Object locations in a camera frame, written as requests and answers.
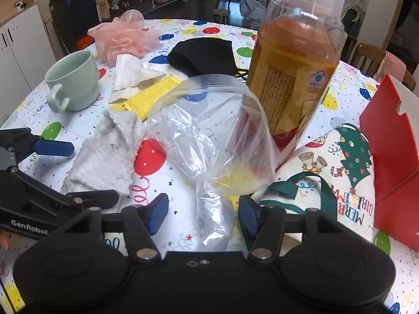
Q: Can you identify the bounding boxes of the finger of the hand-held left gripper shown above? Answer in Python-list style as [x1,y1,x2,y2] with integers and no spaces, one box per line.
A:
[0,127,75,164]
[9,166,119,210]

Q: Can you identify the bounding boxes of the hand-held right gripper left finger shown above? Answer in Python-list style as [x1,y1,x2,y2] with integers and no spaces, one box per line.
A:
[62,194,170,263]

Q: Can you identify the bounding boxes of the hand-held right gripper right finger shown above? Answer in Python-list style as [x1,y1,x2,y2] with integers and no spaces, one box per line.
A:
[238,195,348,263]

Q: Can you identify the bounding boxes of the white fluffy towel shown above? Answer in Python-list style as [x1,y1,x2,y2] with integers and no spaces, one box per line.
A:
[60,109,146,200]

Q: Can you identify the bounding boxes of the clear plastic bag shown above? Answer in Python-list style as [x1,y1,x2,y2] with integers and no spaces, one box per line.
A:
[146,75,276,252]

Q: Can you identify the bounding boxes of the christmas print tote bag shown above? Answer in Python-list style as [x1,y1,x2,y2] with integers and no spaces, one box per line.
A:
[238,123,375,251]

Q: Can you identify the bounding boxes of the pink cloth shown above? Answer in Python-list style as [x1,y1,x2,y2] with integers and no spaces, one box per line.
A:
[87,9,161,63]
[376,52,408,84]

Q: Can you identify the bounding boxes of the red cardboard box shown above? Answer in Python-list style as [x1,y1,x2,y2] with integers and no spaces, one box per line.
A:
[359,74,419,252]

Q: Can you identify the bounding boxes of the balloon print tablecloth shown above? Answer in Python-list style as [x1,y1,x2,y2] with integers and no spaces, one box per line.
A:
[0,18,419,314]

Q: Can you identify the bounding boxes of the pale green mug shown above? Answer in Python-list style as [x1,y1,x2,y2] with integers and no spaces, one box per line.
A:
[45,50,100,112]

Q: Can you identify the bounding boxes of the yellow sponge cloth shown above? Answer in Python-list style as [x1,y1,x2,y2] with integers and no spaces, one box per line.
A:
[124,75,182,120]

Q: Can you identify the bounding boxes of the white cabinet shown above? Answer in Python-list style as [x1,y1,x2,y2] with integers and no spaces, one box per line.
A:
[0,3,64,94]

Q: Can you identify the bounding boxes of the crumpled white tissue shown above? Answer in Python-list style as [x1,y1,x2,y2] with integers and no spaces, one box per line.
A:
[109,54,166,103]

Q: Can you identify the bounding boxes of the small red object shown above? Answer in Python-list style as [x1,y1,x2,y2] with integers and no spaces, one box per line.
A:
[76,35,96,49]

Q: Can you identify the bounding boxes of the dark wooden sideboard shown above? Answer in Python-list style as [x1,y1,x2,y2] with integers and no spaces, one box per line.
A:
[46,0,186,53]

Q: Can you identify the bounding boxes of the orange drink bottle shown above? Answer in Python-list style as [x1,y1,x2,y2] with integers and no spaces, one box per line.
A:
[245,0,348,171]

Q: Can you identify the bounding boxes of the yellow plant pot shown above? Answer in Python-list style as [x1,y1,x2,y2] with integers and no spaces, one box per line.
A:
[98,0,112,20]

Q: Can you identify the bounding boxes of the wooden chair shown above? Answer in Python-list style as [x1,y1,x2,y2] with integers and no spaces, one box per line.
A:
[350,42,416,90]

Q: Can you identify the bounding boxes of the small wooden stool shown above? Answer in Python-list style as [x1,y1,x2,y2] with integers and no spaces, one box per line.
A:
[213,8,232,24]

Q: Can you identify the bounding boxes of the pink cloth on chair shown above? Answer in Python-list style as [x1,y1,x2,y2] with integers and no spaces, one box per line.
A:
[376,52,408,84]

